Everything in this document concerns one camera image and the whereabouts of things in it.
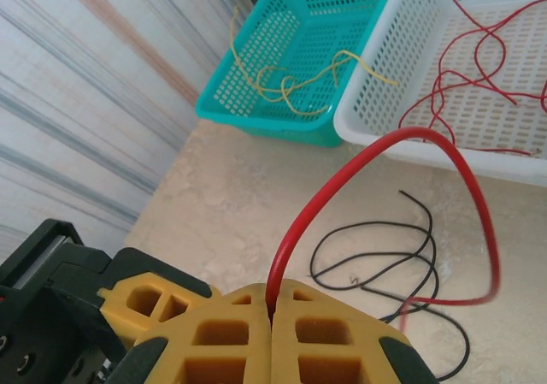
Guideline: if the teal plastic basket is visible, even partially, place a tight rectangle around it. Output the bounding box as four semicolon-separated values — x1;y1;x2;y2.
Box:
195;0;405;149

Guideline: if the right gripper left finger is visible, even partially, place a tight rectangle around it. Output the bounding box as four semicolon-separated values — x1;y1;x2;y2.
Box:
106;284;275;384

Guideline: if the white plastic basket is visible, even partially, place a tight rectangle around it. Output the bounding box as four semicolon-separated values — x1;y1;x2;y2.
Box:
332;0;547;188

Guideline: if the red and black wire bundle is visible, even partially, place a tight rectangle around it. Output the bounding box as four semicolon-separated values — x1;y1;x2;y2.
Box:
264;126;502;334

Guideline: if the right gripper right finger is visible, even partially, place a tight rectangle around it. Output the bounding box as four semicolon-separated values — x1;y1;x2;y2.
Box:
272;278;439;384

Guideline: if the thin black cable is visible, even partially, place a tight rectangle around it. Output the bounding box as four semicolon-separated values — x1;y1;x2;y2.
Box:
309;189;440;293
361;285;471;383

